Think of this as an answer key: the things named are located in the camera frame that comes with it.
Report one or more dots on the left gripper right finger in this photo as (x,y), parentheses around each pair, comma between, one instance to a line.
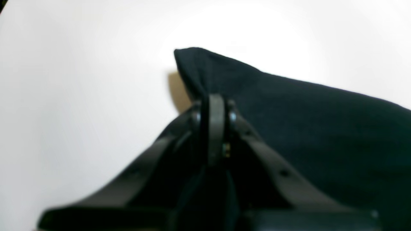
(274,196)

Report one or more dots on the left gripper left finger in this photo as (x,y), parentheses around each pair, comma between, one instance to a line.
(152,188)

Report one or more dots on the black printed t-shirt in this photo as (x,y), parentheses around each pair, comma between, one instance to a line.
(354,147)

